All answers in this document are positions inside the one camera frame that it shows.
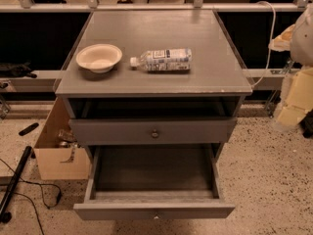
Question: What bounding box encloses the black pole on floor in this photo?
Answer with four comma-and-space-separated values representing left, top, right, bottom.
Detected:
0, 146, 32, 223

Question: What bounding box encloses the black bag on rail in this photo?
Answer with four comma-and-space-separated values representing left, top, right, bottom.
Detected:
0, 62, 37, 78

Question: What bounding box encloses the metal railing frame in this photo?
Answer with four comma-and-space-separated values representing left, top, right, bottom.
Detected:
0, 0, 312, 93

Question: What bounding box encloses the white paper bowl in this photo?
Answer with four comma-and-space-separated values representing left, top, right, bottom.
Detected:
75, 44, 122, 73

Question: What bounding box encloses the white hanging cable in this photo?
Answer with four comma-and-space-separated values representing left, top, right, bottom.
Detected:
250, 0, 277, 90

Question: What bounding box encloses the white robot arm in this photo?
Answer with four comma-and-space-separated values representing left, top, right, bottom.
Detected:
269, 4, 313, 128

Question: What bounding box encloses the black cable on floor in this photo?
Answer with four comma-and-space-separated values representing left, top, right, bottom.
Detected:
0, 158, 64, 235

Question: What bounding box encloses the grey wooden drawer cabinet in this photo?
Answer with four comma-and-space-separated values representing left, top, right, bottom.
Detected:
54, 9, 254, 149

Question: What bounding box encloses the cardboard box on floor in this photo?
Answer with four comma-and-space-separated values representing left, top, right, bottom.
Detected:
34, 99, 91, 180

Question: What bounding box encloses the clear plastic water bottle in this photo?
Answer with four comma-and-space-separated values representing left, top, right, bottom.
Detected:
130, 48, 192, 72

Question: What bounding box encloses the closed grey upper drawer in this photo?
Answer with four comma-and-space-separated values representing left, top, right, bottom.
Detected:
69, 117, 237, 146

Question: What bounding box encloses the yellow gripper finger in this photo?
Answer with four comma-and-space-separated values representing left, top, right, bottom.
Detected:
275, 68, 313, 127

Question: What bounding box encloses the open grey middle drawer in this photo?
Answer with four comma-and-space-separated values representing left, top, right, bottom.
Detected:
74, 145, 235, 220

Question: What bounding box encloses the small black remote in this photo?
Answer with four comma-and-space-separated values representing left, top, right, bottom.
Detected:
19, 122, 39, 136

